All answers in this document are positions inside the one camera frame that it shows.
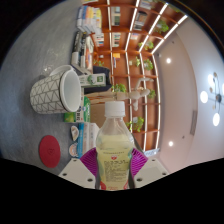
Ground small round printed card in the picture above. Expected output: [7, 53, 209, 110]
[70, 125, 80, 141]
[67, 142, 80, 158]

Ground wooden wall shelf unit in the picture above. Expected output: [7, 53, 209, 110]
[76, 0, 189, 158]

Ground green white tissue box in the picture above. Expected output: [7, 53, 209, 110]
[63, 96, 92, 124]

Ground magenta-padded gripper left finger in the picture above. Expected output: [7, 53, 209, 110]
[58, 147, 99, 190]

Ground white mug triangle line pattern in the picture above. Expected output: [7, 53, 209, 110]
[29, 64, 83, 115]

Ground yellow drink bottle white cap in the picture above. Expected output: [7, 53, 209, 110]
[94, 100, 136, 192]

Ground dark blue chair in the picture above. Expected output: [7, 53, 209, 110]
[92, 65, 113, 94]

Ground flat round red coaster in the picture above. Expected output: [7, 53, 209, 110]
[38, 134, 62, 169]

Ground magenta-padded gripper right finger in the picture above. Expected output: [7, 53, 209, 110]
[130, 147, 170, 190]

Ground tan upholstered chair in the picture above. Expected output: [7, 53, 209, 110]
[89, 101, 108, 126]

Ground ceiling air vent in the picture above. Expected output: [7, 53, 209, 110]
[189, 109, 199, 136]

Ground branched ceiling lamp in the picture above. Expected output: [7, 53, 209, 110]
[199, 71, 224, 127]

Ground blue flat book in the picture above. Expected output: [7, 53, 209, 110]
[77, 122, 86, 158]

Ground dark magazine book pile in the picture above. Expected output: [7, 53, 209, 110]
[70, 30, 95, 76]

